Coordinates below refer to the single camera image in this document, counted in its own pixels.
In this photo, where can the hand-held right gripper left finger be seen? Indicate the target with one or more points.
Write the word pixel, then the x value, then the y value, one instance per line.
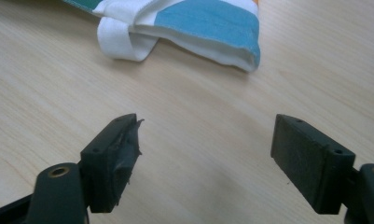
pixel 108 168

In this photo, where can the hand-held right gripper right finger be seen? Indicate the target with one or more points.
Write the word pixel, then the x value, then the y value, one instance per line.
pixel 306 158

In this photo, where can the white tote bag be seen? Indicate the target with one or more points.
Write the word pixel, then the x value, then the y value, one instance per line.
pixel 206 21

